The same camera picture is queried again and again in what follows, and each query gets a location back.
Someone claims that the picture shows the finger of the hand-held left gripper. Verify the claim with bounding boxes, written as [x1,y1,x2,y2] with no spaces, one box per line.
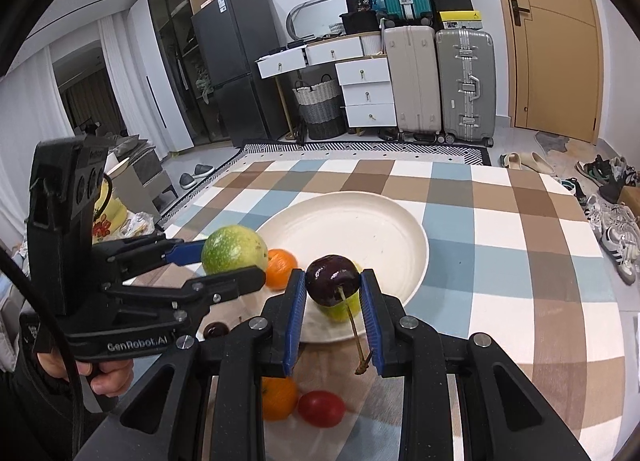
[102,265,268,328]
[92,235,207,283]

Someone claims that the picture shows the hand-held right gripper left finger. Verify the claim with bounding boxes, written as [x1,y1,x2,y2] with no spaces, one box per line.
[72,268,308,461]

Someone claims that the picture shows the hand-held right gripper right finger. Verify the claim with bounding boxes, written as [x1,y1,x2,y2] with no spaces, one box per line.
[359,269,592,461]

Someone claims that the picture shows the large green round fruit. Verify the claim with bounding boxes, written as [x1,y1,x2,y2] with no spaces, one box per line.
[201,225,269,276]

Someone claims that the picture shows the orange tangerine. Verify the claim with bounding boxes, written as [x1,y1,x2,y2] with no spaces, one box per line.
[264,249,299,291]
[262,377,300,422]

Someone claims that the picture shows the dark cherry with stem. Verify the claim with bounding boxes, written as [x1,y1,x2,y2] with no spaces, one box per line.
[305,254,373,375]

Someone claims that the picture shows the white round plate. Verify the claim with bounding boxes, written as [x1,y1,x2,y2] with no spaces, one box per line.
[255,192,430,344]

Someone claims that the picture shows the red cherry tomato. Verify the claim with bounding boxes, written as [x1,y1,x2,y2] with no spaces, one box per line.
[298,390,346,428]

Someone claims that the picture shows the person's left forearm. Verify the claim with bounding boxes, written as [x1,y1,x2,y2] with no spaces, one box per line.
[0,356,121,461]

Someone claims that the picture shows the person's left hand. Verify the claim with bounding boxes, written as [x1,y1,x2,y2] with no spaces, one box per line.
[37,347,134,398]

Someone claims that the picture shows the small yellow-green fruit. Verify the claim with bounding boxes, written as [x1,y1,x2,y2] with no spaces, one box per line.
[314,263,363,324]

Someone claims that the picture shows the clear plastic bag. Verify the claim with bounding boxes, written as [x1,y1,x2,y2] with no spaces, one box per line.
[122,211,156,237]

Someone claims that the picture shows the yellow floral pot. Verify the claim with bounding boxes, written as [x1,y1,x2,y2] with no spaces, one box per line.
[91,176,129,241]

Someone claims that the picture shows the stacked cardboard boxes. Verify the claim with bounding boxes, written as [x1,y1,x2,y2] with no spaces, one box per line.
[102,134,173,214]

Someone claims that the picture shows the dark grey refrigerator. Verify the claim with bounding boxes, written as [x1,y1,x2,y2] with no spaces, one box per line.
[191,0,291,148]

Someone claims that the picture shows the grey and white woven basket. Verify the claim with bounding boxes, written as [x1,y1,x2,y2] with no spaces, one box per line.
[292,75,347,140]

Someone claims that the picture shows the tall glass door cabinet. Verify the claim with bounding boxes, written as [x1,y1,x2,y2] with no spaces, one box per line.
[146,0,226,147]

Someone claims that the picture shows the white drawer dresser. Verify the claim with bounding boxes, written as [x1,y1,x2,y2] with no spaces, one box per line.
[256,34,398,134]

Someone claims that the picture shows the beige suitcase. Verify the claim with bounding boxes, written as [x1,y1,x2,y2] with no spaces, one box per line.
[382,25,443,137]

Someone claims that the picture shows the silver suitcase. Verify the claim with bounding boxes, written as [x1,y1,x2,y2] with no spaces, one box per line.
[435,28,497,147]

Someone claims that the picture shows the grey door mat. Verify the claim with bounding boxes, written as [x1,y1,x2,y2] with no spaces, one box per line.
[535,131,571,154]

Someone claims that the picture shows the shoe rack with shoes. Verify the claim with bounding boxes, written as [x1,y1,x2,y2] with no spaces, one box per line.
[582,194,640,286]

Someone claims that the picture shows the oval mirror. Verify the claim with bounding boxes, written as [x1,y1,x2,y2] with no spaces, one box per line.
[286,0,351,39]

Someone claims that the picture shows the heap of dark sneakers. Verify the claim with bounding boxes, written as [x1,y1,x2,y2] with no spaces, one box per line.
[560,156,638,204]

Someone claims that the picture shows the black round box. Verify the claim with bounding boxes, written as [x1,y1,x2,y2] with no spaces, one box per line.
[340,11,381,34]

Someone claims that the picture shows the yellow and black shoe box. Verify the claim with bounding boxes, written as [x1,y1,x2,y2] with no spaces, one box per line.
[439,10,483,31]

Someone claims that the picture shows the wooden door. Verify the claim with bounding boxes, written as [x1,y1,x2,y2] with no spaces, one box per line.
[492,0,601,142]

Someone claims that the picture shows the black cable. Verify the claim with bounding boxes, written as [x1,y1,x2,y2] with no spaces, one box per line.
[0,241,85,461]

